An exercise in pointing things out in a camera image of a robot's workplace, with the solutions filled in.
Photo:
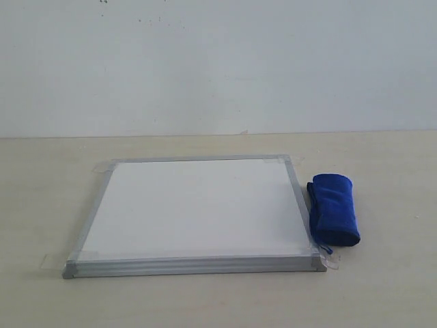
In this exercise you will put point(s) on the white board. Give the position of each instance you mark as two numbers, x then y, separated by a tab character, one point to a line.
196	215

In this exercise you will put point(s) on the blue cloth eraser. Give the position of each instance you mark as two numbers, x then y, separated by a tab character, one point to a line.
332	219

